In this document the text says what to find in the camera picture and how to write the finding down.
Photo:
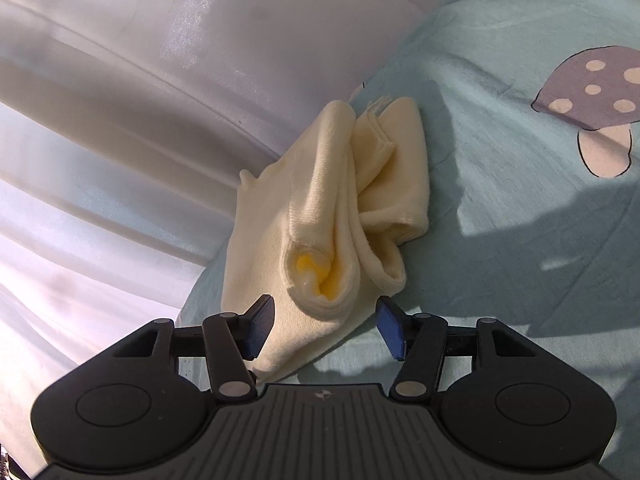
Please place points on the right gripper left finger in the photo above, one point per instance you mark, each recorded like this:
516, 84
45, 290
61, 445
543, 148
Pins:
231, 339

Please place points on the cream knit sweater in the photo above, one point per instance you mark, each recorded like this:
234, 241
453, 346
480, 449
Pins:
320, 230

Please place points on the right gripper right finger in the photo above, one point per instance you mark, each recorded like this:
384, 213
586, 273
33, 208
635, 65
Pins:
418, 342

